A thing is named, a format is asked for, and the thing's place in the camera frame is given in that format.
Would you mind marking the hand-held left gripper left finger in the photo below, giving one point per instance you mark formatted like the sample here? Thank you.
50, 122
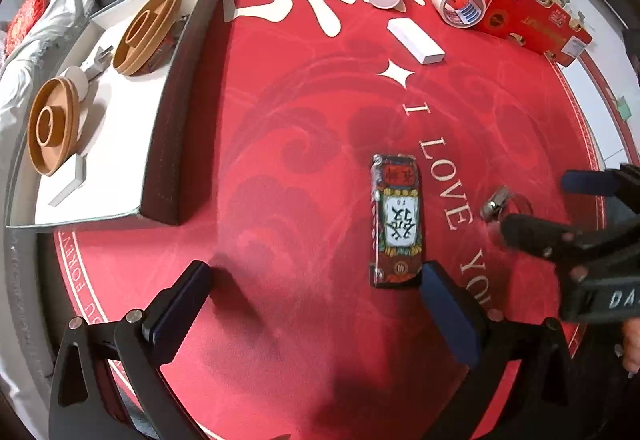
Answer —
175, 310

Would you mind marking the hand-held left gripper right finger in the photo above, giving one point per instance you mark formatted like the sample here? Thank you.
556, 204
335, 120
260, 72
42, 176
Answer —
450, 315

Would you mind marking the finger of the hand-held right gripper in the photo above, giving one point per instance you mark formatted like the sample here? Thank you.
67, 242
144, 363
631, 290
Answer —
540, 235
585, 182

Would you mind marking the dark printed card packet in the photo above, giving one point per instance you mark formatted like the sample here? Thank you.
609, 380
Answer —
397, 220

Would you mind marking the grey tray box white inside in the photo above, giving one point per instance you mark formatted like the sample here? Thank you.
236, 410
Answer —
125, 159

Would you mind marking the small white box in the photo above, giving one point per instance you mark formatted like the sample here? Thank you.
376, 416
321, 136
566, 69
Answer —
67, 182

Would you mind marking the small tan plastic spool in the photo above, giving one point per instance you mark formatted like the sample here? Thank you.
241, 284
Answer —
55, 124

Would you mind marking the white charger plug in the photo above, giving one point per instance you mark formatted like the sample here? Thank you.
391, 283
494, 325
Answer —
97, 61

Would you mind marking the large tan plastic spool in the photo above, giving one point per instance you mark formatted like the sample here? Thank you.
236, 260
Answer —
150, 27

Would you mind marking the person's right hand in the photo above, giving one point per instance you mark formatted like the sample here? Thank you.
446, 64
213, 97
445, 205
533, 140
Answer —
632, 345

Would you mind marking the long white box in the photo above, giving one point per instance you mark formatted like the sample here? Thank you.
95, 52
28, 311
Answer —
415, 39

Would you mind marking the grey crumpled cloth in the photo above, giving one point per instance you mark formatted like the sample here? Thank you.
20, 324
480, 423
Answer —
50, 14

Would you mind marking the red printed cushion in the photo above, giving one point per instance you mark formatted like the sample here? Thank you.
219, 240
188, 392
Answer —
24, 15

